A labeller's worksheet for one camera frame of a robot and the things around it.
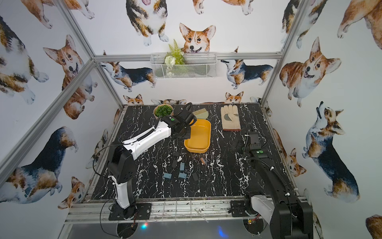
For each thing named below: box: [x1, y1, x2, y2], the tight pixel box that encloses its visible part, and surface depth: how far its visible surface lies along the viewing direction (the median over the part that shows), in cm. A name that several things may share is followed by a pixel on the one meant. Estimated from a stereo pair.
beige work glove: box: [220, 104, 242, 130], surface depth 116 cm
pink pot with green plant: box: [153, 103, 175, 120], surface depth 105 cm
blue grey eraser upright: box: [179, 162, 186, 171], surface depth 90 cm
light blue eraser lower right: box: [179, 172, 188, 180], surface depth 87 cm
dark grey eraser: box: [172, 159, 178, 169], surface depth 92 cm
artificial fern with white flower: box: [164, 38, 186, 77], surface depth 85 cm
